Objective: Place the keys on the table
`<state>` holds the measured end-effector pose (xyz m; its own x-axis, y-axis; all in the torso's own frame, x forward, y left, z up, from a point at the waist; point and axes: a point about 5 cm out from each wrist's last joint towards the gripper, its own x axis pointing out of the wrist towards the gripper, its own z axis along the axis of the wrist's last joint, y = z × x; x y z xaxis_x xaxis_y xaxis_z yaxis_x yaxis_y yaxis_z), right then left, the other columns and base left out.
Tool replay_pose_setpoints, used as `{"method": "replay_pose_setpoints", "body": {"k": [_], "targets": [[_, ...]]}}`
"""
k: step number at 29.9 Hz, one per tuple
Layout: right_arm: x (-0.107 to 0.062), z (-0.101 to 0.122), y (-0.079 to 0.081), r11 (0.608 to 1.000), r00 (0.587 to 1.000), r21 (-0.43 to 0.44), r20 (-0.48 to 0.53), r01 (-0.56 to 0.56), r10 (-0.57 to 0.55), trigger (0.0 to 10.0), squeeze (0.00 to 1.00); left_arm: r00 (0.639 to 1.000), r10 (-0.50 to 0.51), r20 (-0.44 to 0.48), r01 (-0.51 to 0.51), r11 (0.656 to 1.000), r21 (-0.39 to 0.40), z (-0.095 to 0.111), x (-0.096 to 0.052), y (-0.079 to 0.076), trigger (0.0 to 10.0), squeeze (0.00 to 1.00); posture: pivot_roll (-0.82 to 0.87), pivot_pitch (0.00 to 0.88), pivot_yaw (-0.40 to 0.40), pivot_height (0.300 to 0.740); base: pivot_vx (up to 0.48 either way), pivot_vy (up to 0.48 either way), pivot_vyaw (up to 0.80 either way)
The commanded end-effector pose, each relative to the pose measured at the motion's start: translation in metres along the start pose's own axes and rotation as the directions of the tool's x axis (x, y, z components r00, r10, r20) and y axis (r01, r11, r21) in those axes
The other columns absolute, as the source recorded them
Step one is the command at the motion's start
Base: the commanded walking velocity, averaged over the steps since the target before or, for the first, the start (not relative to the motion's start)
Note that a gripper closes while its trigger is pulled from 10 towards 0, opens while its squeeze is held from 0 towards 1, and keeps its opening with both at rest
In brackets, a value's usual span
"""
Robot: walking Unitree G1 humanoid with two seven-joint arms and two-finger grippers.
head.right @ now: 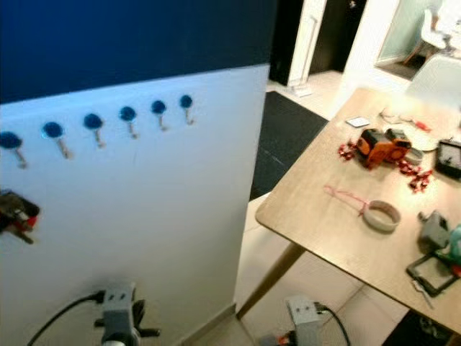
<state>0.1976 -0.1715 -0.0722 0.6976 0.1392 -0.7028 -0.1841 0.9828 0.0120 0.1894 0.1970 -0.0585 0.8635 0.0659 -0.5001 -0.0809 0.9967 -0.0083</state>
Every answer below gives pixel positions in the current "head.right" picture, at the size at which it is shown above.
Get wooden table leg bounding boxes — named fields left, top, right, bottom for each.
left=235, top=241, right=305, bottom=319

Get black key fob bunch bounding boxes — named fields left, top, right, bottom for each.
left=0, top=189, right=40, bottom=244

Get black rug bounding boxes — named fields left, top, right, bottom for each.
left=249, top=90, right=328, bottom=203

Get white tape roll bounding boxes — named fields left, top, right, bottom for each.
left=362, top=200, right=403, bottom=233

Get dark floor mat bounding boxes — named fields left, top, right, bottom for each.
left=382, top=310, right=461, bottom=346

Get silver key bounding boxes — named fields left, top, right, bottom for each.
left=412, top=278, right=437, bottom=311

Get orange and black device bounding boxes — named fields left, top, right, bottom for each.
left=388, top=128, right=415, bottom=163
left=358, top=130, right=397, bottom=170

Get white smartphone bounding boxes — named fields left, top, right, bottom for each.
left=346, top=116, right=373, bottom=129

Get black phone case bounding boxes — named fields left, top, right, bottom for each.
left=406, top=254, right=461, bottom=298

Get white floor stand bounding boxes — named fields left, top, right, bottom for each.
left=288, top=0, right=328, bottom=98

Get small grey tape roll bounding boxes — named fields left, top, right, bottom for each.
left=407, top=148, right=427, bottom=165

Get thin-framed eyeglasses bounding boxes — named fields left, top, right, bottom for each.
left=378, top=107, right=411, bottom=123

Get round patterned coaster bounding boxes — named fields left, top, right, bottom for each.
left=414, top=133, right=444, bottom=152

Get black handheld remote controller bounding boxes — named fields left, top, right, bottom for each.
left=436, top=139, right=461, bottom=179

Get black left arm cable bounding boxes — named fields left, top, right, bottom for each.
left=32, top=290, right=105, bottom=346

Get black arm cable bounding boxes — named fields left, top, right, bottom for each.
left=32, top=290, right=105, bottom=346
left=315, top=304, right=352, bottom=346

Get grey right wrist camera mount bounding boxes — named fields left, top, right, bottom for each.
left=286, top=296, right=325, bottom=346

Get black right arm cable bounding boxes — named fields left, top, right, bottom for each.
left=315, top=304, right=352, bottom=346

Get pink string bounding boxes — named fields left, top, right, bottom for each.
left=324, top=186, right=368, bottom=217

